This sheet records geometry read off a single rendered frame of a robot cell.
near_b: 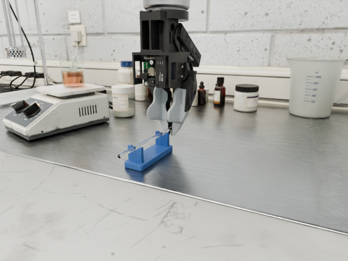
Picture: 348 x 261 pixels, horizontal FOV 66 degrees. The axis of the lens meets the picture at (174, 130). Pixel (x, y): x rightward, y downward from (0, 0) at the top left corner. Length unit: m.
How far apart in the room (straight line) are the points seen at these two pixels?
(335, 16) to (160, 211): 0.80
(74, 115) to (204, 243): 0.44
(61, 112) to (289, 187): 0.46
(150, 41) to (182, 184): 0.22
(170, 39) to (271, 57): 0.57
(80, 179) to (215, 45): 0.73
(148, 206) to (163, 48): 0.24
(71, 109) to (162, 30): 0.29
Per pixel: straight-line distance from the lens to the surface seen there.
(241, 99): 0.79
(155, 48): 0.44
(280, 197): 0.37
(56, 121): 0.61
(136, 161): 0.42
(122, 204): 0.34
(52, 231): 0.32
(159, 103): 0.49
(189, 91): 0.47
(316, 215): 0.35
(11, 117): 0.68
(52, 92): 0.64
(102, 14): 1.24
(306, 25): 0.96
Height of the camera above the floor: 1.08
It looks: 18 degrees down
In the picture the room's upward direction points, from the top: straight up
